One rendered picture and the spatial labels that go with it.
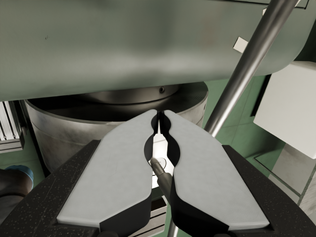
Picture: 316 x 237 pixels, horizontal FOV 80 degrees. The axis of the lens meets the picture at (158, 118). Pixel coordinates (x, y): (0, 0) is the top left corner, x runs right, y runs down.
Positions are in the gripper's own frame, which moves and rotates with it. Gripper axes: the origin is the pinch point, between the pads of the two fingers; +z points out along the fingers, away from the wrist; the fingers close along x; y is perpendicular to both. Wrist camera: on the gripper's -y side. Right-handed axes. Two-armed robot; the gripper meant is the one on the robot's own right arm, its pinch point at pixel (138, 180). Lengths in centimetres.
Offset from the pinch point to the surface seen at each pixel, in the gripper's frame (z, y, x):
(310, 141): 181, 58, -38
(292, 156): 291, 151, -90
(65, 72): -12.3, -34.8, 17.1
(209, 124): -2.5, -32.0, 24.0
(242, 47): 5.6, -36.6, 17.6
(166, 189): -3.5, -20.9, 20.4
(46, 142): -16.5, -22.9, 8.8
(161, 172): -3.0, -20.8, 17.7
